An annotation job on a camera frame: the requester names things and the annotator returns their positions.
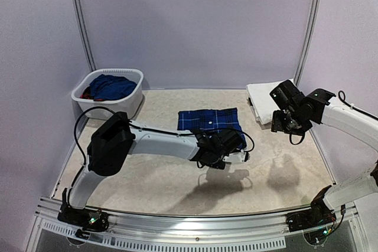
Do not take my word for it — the blue plaid shirt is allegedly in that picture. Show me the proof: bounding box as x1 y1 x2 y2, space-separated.
177 107 247 149

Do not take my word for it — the white t-shirt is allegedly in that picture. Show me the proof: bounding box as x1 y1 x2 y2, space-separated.
246 81 282 125

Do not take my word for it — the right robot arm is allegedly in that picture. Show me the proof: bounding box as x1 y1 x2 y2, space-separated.
269 80 377 226

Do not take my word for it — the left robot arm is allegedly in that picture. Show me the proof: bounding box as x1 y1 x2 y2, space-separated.
64 112 245 225

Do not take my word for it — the white plastic laundry basket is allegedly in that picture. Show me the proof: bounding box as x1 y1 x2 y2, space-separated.
71 68 144 118

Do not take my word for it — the dark blue garment in basket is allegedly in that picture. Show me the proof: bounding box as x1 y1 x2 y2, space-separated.
89 74 137 101

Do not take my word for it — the red garment in basket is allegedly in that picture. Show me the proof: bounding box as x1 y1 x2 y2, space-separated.
80 86 97 101

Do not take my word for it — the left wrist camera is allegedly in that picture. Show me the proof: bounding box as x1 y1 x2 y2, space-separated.
223 151 250 164

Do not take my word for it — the aluminium front rail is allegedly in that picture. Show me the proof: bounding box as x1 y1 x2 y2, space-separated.
26 197 370 251

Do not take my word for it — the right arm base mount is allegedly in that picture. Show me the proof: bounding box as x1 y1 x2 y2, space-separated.
285 185 346 247

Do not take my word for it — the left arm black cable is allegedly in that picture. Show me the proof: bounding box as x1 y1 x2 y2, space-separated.
67 107 255 205

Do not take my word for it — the right corner wall post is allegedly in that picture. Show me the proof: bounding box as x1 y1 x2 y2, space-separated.
294 0 320 86

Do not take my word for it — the corner wall post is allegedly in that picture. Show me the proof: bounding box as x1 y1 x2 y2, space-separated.
294 0 320 86
72 0 96 72

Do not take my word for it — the left corner wall post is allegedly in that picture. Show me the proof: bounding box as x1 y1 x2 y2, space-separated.
72 0 96 72

